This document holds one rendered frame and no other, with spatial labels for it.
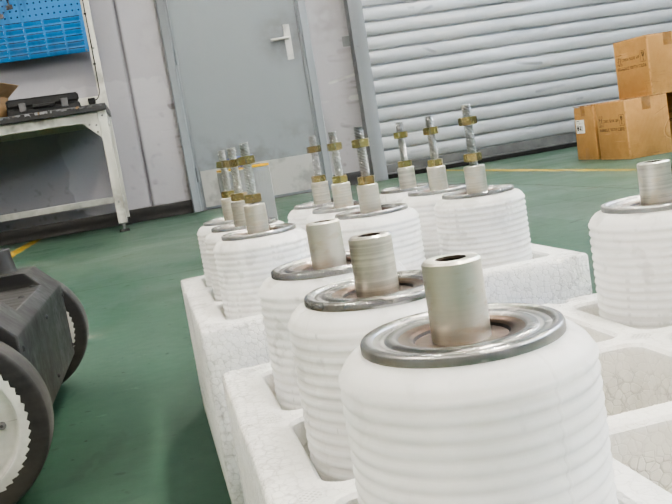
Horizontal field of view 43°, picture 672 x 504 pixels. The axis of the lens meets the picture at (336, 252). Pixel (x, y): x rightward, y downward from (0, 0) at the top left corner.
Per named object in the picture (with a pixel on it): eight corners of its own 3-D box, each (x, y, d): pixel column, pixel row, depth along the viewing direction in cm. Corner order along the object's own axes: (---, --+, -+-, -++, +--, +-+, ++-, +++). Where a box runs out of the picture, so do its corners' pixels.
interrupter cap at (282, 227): (269, 230, 91) (268, 223, 91) (311, 228, 85) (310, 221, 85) (208, 244, 86) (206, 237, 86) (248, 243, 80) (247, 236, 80)
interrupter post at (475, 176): (482, 197, 89) (478, 165, 88) (462, 199, 90) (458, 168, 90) (493, 193, 90) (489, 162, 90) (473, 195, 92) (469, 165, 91)
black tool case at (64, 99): (9, 122, 530) (5, 105, 529) (78, 113, 544) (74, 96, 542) (8, 118, 498) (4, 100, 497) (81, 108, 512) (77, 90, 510)
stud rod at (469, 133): (481, 175, 90) (471, 103, 89) (473, 176, 89) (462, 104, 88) (477, 175, 91) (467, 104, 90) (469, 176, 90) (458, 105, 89)
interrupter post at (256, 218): (262, 234, 87) (257, 202, 87) (276, 234, 85) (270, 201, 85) (243, 238, 86) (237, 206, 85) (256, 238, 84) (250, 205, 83)
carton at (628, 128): (673, 151, 434) (666, 92, 430) (630, 159, 430) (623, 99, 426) (641, 152, 463) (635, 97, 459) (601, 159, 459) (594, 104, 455)
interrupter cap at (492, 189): (492, 199, 85) (491, 192, 85) (428, 204, 90) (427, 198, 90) (526, 188, 91) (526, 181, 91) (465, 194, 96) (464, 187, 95)
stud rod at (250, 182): (251, 218, 86) (238, 143, 85) (261, 216, 86) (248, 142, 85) (251, 219, 85) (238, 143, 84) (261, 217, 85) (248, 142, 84)
